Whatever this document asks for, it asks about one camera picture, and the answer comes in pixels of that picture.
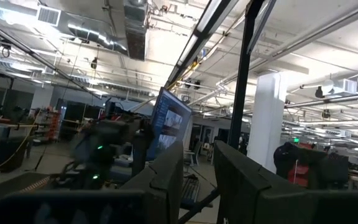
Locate white square column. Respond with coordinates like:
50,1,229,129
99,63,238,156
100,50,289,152
247,72,288,174

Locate silver ventilation duct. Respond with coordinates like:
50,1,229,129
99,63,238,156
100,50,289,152
67,23,129,54

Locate person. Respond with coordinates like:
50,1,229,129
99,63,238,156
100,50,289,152
273,142,300,179

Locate red storage cart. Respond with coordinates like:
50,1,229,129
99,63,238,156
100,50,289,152
287,164,310,187

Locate black computer keyboard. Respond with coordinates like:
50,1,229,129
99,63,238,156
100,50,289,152
180,174,202,210

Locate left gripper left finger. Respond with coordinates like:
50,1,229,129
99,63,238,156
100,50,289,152
119,141,185,224

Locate red parts shelf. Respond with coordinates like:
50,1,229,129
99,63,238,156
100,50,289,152
44,107,62,141

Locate yellow floor cable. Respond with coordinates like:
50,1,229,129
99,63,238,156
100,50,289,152
0,108,42,175

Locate black desk monitor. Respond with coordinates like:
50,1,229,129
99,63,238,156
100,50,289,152
146,86,194,162

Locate black mat orange striped edge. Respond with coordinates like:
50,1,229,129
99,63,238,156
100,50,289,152
0,172,51,215

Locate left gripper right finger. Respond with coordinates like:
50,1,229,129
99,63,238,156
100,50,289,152
213,140,273,224

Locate grey office chair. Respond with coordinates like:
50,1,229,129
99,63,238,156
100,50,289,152
183,141,203,167

